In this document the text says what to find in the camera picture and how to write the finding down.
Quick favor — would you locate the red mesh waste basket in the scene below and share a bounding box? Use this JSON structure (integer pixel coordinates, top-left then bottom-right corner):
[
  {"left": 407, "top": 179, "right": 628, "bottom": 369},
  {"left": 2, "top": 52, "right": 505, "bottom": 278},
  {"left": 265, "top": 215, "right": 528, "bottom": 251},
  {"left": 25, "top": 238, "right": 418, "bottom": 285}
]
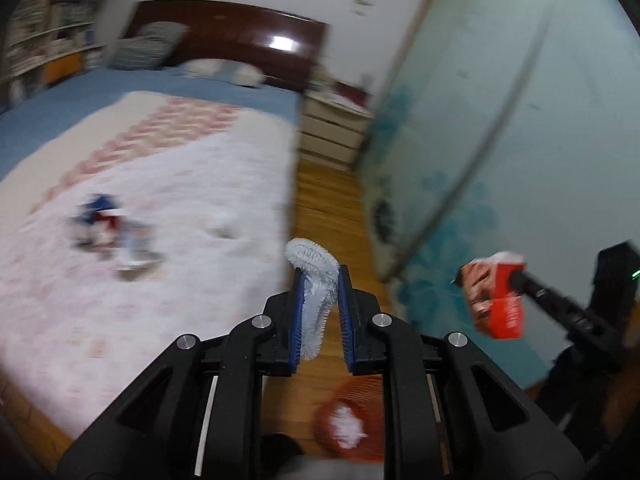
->
[{"left": 314, "top": 379, "right": 388, "bottom": 463}]

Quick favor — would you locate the dark wooden headboard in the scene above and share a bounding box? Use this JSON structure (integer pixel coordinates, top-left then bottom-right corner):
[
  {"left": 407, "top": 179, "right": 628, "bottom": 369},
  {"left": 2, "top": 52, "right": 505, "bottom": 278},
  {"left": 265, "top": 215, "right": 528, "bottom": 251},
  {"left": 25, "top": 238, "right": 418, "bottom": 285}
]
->
[{"left": 122, "top": 0, "right": 329, "bottom": 93}]

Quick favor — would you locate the red snack carton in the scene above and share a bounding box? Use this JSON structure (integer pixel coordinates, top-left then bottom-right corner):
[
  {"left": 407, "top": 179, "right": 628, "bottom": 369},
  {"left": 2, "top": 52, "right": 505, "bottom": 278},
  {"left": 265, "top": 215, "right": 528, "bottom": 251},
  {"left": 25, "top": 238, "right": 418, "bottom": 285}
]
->
[{"left": 452, "top": 251, "right": 528, "bottom": 341}]

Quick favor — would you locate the cream and blue pillow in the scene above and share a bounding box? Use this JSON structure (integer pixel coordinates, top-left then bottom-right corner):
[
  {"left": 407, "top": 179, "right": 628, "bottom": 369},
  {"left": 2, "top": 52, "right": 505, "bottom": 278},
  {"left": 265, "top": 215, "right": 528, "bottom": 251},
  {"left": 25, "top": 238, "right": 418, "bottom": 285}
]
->
[{"left": 172, "top": 58, "right": 267, "bottom": 89}]

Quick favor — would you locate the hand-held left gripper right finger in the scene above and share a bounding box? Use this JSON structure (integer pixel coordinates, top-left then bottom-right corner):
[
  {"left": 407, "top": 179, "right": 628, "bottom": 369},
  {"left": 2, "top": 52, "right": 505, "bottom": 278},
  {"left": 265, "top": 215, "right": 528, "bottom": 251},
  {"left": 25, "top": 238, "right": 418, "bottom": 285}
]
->
[{"left": 337, "top": 266, "right": 586, "bottom": 480}]

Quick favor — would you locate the grey checked pillow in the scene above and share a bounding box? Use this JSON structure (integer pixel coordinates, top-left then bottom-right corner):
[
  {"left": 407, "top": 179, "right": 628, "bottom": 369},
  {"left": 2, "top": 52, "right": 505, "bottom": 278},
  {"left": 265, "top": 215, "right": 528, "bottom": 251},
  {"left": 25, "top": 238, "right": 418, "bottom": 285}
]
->
[{"left": 106, "top": 21, "right": 189, "bottom": 71}]

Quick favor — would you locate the blue bed sheet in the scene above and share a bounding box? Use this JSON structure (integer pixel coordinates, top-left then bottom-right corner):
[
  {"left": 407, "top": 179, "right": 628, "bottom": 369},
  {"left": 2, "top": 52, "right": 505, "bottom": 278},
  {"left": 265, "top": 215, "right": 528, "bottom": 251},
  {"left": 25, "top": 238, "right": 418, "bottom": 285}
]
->
[{"left": 0, "top": 66, "right": 302, "bottom": 181}]

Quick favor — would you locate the bed with patterned blanket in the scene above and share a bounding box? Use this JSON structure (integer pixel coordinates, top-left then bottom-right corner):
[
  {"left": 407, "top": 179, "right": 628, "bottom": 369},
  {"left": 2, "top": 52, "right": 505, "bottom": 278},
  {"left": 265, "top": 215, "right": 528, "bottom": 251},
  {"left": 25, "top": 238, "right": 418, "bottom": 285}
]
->
[{"left": 0, "top": 91, "right": 300, "bottom": 441}]

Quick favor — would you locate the white crumpled tissue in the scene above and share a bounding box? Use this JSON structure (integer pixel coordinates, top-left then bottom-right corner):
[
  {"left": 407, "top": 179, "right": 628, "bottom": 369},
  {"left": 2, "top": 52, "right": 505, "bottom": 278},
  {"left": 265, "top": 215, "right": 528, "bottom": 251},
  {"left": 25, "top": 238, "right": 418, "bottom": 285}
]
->
[{"left": 330, "top": 402, "right": 369, "bottom": 449}]

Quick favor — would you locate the blue crumpled packet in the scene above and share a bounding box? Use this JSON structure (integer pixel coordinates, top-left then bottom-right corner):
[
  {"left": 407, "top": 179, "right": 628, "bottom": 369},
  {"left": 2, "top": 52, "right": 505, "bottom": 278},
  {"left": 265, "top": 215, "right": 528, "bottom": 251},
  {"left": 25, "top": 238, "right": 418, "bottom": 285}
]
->
[{"left": 74, "top": 193, "right": 122, "bottom": 227}]

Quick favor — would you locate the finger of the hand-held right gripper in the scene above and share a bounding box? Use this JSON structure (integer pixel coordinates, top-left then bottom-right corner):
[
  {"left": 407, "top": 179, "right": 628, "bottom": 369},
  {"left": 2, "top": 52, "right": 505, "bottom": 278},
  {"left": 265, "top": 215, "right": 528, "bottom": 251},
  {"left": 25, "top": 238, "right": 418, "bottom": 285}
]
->
[{"left": 512, "top": 270, "right": 623, "bottom": 373}]

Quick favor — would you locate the red book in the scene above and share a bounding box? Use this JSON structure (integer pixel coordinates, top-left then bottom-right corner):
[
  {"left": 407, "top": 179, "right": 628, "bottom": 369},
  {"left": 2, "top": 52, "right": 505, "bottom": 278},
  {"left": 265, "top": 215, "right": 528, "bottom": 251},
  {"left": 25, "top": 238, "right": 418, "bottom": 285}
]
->
[{"left": 331, "top": 81, "right": 374, "bottom": 109}]

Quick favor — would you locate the wooden bed side rail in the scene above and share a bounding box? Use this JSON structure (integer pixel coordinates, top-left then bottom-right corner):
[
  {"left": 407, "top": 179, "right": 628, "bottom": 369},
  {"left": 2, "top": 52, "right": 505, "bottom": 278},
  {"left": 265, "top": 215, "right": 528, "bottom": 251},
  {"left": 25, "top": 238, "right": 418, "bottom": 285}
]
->
[{"left": 0, "top": 372, "right": 76, "bottom": 473}]

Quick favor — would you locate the cream nightstand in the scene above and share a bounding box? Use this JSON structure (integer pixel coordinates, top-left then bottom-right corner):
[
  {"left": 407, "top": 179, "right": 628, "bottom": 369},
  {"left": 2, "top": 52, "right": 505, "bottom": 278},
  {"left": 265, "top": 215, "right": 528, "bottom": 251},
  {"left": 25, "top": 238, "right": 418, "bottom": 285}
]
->
[{"left": 298, "top": 82, "right": 376, "bottom": 172}]

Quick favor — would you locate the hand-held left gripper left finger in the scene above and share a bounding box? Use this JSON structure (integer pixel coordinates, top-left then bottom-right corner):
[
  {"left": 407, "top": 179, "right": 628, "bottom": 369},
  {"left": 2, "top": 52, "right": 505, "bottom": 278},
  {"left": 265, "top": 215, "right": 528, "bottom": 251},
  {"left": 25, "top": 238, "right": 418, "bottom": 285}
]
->
[{"left": 56, "top": 266, "right": 306, "bottom": 480}]

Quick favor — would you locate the red and white packet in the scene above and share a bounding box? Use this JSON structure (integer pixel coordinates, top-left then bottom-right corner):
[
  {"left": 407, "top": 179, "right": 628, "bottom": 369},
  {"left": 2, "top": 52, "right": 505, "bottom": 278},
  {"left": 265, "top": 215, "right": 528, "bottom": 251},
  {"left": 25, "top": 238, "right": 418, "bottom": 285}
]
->
[{"left": 75, "top": 212, "right": 122, "bottom": 248}]

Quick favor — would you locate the white tissue ball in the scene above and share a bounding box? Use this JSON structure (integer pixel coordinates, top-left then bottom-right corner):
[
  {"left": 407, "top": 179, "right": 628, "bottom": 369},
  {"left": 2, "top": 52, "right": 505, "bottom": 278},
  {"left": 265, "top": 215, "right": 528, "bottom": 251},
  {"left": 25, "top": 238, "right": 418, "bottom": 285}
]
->
[{"left": 209, "top": 209, "right": 242, "bottom": 239}]

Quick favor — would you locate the white bookshelf with books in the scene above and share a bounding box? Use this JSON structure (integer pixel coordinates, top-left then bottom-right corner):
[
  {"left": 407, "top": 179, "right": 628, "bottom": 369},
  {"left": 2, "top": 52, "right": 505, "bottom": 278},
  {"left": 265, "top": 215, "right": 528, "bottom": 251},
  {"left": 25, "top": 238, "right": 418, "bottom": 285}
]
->
[{"left": 0, "top": 0, "right": 109, "bottom": 111}]

